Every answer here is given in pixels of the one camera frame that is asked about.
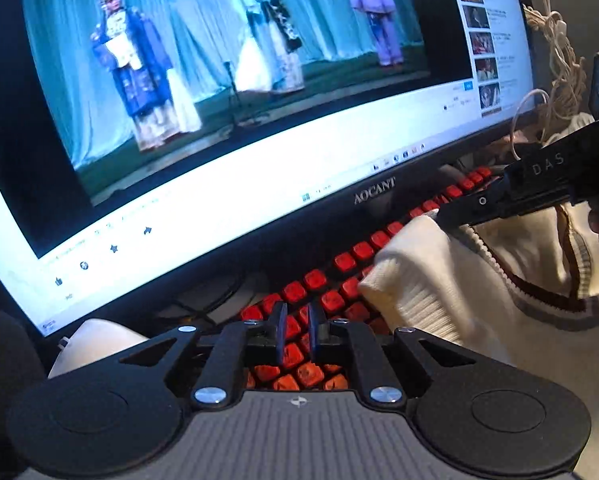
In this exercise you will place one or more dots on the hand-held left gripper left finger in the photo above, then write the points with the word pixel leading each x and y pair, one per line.
pixel 279 332

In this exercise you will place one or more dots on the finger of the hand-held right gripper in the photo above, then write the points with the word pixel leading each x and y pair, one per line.
pixel 474 207

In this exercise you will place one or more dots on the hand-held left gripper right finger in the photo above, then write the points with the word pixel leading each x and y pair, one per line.
pixel 315 335

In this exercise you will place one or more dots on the cream knit vest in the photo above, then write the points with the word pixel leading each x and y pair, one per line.
pixel 479 300

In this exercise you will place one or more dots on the red and black keyboard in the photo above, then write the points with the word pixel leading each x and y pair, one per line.
pixel 349 265

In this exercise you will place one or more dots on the cream ornate round mirror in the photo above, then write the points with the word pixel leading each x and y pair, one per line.
pixel 562 60

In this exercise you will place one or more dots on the white dome lamp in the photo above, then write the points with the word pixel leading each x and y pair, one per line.
pixel 94 345

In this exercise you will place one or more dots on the curved computer monitor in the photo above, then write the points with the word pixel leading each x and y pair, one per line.
pixel 229 110

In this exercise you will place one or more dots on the black microphone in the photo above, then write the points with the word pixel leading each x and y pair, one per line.
pixel 9 370

